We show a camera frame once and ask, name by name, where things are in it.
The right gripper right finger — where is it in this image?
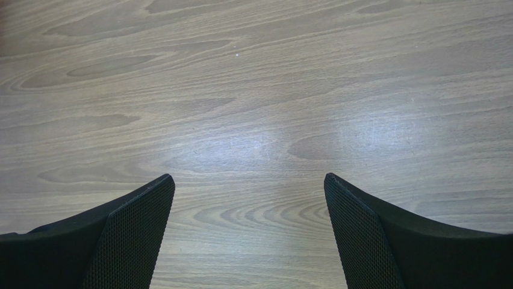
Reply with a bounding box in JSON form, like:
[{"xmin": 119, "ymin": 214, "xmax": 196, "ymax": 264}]
[{"xmin": 324, "ymin": 173, "xmax": 512, "ymax": 288}]

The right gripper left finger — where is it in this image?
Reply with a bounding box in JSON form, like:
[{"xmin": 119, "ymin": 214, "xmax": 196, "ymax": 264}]
[{"xmin": 1, "ymin": 174, "xmax": 175, "ymax": 288}]

